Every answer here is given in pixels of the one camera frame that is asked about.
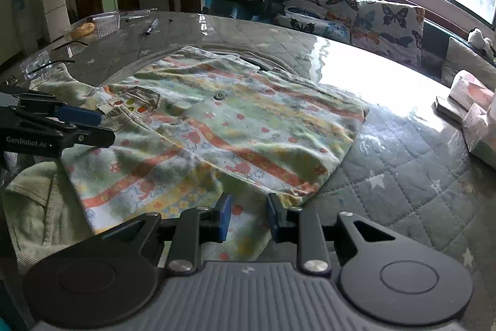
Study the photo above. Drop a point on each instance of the white plush toy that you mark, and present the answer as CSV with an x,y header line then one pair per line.
x,y
479,42

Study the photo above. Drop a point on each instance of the grey white cushion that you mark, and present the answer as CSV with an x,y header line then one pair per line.
x,y
460,57

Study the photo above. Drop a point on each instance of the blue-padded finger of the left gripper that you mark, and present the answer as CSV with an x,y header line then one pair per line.
x,y
54,109
73,137

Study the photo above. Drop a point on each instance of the bread roll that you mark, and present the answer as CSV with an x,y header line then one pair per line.
x,y
83,30

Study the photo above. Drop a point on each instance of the grey quilted star table cover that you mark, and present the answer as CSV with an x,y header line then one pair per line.
x,y
409,170

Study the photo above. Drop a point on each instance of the patterned children's fleece jacket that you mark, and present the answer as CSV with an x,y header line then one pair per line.
x,y
188,127

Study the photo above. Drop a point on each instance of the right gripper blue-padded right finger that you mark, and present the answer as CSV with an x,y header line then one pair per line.
x,y
375,277

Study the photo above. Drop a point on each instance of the clear plastic food tray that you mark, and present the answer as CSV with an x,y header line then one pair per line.
x,y
108,23

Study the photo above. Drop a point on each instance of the black round table hotplate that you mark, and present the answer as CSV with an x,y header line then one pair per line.
x,y
262,63

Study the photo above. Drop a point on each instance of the pink tissue box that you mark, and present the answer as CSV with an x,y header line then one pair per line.
x,y
471,104

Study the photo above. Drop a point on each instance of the clear safety glasses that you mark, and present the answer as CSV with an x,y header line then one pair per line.
x,y
41,62

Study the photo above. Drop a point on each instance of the butterfly print pillow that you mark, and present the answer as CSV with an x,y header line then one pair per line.
x,y
389,29

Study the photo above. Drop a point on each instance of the white refrigerator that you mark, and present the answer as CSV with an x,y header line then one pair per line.
x,y
56,18

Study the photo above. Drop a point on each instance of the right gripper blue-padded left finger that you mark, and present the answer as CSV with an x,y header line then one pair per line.
x,y
107,278

